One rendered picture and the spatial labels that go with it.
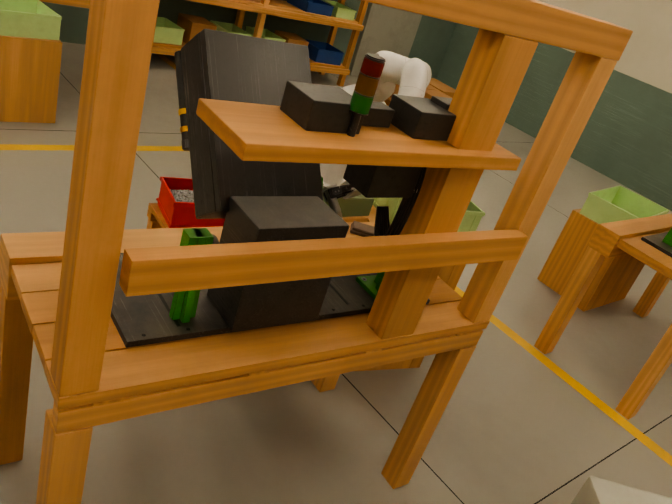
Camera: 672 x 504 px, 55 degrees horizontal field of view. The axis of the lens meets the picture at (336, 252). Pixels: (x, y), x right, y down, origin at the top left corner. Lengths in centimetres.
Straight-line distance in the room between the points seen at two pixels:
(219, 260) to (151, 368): 40
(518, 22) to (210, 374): 119
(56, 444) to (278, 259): 69
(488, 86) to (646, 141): 742
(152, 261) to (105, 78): 38
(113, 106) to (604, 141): 845
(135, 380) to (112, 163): 60
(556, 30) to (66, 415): 156
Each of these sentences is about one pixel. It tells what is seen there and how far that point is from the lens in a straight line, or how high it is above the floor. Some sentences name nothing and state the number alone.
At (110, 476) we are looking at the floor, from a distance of 262.
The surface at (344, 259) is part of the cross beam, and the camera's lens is 164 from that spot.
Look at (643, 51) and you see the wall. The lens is 926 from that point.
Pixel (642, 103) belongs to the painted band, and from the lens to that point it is 917.
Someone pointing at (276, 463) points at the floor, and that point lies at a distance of 278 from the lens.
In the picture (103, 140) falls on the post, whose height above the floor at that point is 151.
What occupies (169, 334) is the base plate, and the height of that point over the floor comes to 90.
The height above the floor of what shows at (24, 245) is 90.
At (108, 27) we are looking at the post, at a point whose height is 172.
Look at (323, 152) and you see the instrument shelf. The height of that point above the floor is 153.
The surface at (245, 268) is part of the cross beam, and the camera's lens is 149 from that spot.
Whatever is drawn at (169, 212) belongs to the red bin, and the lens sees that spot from 248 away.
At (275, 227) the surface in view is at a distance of 169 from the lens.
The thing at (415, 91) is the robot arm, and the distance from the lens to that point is 221.
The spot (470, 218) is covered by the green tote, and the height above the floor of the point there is 92.
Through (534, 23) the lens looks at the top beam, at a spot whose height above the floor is 189.
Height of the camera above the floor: 200
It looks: 27 degrees down
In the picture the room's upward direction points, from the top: 19 degrees clockwise
